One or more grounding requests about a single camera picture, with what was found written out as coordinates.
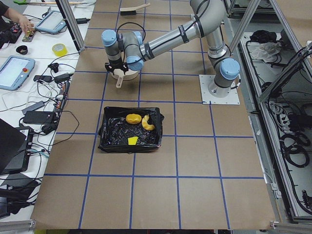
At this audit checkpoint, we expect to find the blue teach pendant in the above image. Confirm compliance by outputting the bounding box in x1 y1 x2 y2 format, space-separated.
35 10 66 34
0 56 36 91

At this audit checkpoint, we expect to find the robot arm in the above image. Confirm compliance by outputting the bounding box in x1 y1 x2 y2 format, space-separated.
101 0 240 98

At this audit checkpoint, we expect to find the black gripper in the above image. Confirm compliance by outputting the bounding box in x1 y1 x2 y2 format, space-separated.
105 62 128 75

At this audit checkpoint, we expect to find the black laptop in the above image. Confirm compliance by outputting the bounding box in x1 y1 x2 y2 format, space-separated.
0 120 34 175

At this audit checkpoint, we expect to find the white hand brush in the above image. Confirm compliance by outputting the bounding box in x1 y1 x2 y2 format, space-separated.
119 3 151 16

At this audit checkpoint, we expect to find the white plastic dustpan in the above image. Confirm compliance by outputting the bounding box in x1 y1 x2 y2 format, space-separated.
110 69 138 89

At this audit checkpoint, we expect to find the blue teach pendant near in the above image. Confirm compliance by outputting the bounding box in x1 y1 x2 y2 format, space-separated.
0 56 36 91

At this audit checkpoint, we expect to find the black power adapter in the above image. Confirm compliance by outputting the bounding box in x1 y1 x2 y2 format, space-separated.
23 111 56 124

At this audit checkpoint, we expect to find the blue teach pendant far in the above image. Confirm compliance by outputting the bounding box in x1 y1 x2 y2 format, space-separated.
35 10 66 34

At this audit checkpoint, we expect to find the pale melon rind slice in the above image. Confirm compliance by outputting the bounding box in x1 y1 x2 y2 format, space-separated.
141 115 155 131

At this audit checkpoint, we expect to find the bin with black bag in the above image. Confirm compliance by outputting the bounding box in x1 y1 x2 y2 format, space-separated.
98 106 164 153

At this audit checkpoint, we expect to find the yellow tape roll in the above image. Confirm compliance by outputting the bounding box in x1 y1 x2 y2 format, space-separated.
52 43 68 57

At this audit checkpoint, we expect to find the yellow sponge piece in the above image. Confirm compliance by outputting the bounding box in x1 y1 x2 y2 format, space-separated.
128 136 138 145

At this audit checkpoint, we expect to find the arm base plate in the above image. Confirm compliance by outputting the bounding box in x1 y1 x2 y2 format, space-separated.
199 75 240 105

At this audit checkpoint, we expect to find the yellow potato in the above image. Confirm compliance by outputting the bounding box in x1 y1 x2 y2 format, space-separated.
126 114 142 124

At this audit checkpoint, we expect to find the aluminium frame post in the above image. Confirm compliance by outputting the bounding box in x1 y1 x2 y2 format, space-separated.
56 0 85 53

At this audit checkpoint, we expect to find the white crumpled cloth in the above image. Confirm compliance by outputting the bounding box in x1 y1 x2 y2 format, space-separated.
251 42 282 63

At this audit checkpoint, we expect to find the black braided cable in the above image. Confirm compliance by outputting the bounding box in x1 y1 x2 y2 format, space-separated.
116 21 147 49

